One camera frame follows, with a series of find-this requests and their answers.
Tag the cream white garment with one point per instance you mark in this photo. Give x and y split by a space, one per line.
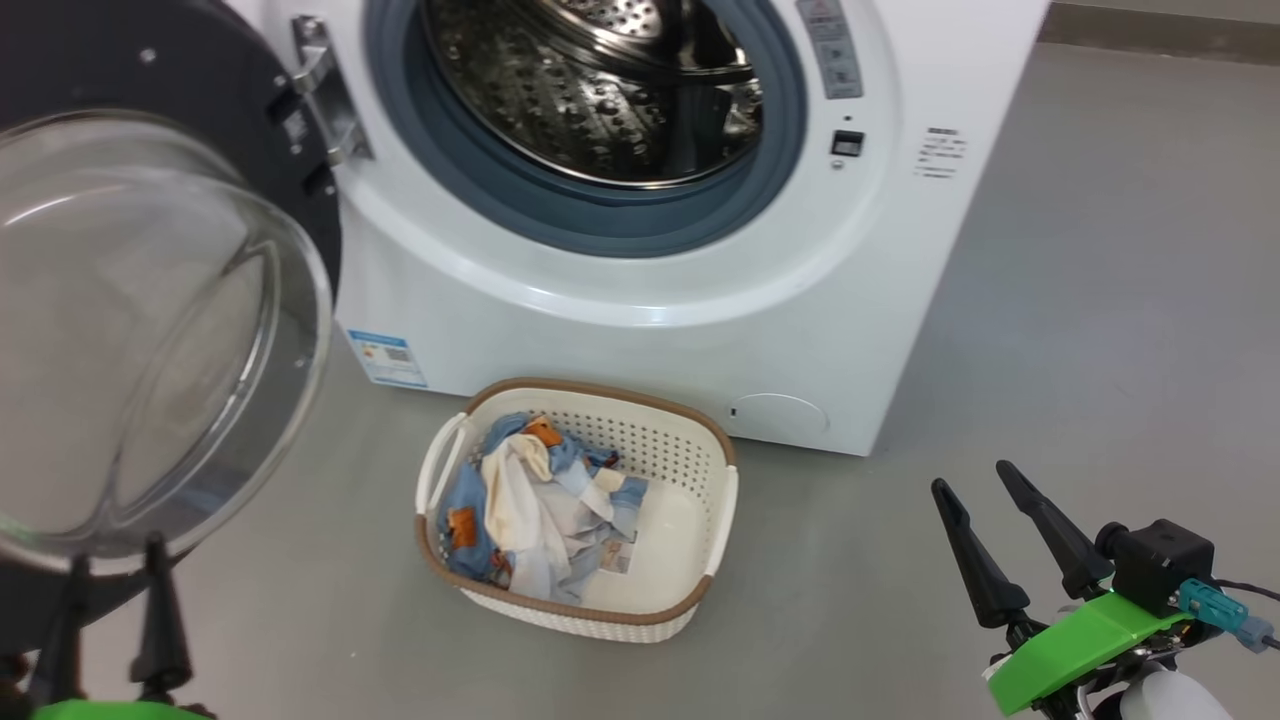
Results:
520 490

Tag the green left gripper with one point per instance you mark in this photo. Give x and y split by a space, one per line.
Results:
110 711

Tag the blue bear-print garment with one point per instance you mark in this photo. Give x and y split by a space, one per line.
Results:
465 500

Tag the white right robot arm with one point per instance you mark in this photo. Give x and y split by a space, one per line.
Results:
1170 700

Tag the metal door hinge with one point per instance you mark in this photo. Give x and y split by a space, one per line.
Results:
335 100

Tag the round white filter cover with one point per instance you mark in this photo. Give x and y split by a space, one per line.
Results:
778 414

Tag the blue energy label sticker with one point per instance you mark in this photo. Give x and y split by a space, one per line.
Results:
387 358

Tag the grey rubber door gasket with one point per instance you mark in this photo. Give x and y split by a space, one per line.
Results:
600 220

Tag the steel washer drum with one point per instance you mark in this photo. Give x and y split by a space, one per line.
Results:
560 100

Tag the black door lock socket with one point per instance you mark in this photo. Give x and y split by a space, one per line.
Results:
847 143

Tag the cream perforated laundry basket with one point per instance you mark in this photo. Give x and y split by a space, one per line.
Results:
670 530

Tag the white front-load washing machine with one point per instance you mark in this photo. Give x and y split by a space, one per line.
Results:
650 340

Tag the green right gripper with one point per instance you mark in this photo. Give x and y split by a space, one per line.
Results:
1080 640

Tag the grey warning sticker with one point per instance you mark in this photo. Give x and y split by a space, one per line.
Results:
832 45

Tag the round black glass washer door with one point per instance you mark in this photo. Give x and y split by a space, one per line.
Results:
130 350

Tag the paper basket label sticker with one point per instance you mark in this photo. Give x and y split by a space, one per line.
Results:
616 557

